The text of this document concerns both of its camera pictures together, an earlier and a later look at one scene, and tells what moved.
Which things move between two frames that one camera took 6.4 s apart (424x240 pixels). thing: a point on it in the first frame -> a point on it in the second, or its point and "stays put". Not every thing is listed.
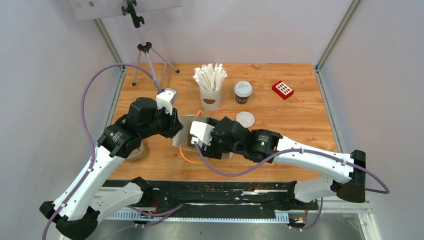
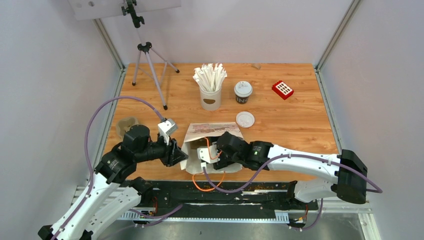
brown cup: x=242 y=100 stays put
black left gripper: x=174 y=125 -> x=173 y=154
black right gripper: x=210 y=151 -> x=222 y=163
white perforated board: x=83 y=9 stays put
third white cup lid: x=245 y=118 stays put
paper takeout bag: x=183 y=140 -> x=195 y=139
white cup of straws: x=209 y=78 stays put
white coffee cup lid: x=243 y=88 stays put
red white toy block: x=282 y=89 stays put
